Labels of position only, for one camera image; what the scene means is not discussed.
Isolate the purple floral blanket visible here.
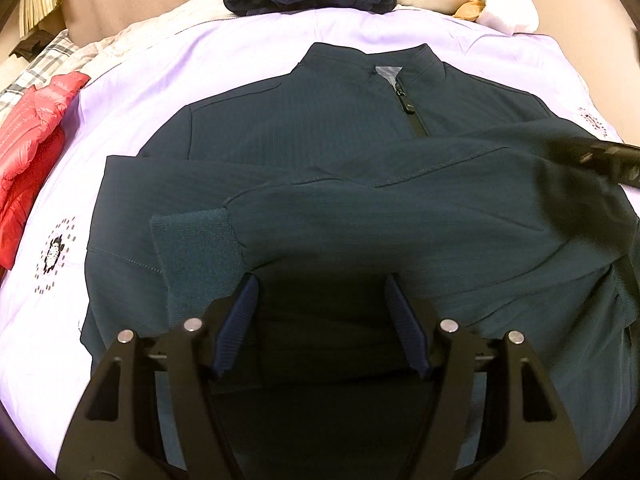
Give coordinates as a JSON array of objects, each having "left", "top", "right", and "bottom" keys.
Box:
[{"left": 0, "top": 5, "right": 626, "bottom": 471}]

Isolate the dark brown cloth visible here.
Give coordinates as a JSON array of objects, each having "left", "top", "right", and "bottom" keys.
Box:
[{"left": 9, "top": 30, "right": 51, "bottom": 58}]

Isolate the red down jacket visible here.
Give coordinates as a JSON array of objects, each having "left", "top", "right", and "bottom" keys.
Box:
[{"left": 0, "top": 71, "right": 92, "bottom": 270}]

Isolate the grey plaid pillow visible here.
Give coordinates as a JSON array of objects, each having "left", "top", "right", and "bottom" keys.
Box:
[{"left": 0, "top": 27, "right": 83, "bottom": 116}]

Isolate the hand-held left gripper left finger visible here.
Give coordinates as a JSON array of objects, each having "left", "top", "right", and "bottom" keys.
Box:
[{"left": 55, "top": 274, "right": 261, "bottom": 480}]

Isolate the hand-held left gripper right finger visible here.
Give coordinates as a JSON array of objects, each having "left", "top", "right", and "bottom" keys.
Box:
[{"left": 384, "top": 272, "right": 586, "bottom": 480}]

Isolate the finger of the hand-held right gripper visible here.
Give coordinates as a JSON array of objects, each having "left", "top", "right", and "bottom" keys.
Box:
[{"left": 542, "top": 132, "right": 640, "bottom": 186}]

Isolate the pinkish grey quilt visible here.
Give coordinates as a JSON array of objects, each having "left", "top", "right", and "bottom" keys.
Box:
[{"left": 75, "top": 0, "right": 236, "bottom": 68}]

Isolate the navy zip jacket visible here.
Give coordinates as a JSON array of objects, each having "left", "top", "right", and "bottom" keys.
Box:
[{"left": 80, "top": 42, "right": 640, "bottom": 480}]

